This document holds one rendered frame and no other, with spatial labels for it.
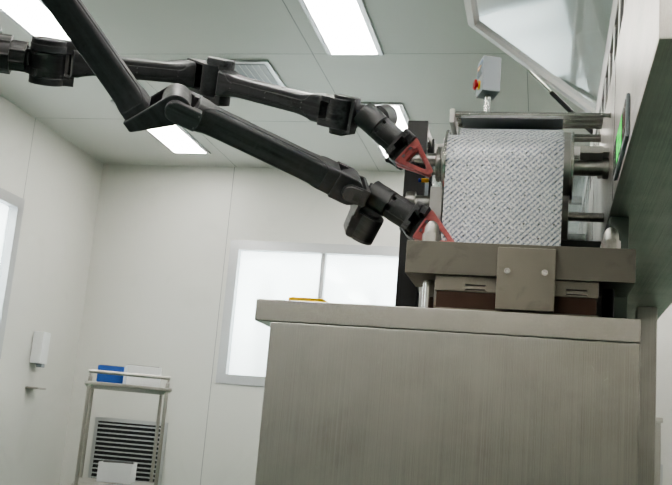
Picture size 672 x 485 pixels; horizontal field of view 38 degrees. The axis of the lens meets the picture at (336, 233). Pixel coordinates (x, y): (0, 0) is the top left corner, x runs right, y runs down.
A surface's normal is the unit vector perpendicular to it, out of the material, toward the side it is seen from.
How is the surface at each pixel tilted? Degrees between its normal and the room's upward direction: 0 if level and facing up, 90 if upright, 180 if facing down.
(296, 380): 90
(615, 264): 90
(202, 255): 90
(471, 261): 90
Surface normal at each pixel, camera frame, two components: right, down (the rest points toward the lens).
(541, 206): -0.20, -0.22
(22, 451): 0.98, 0.04
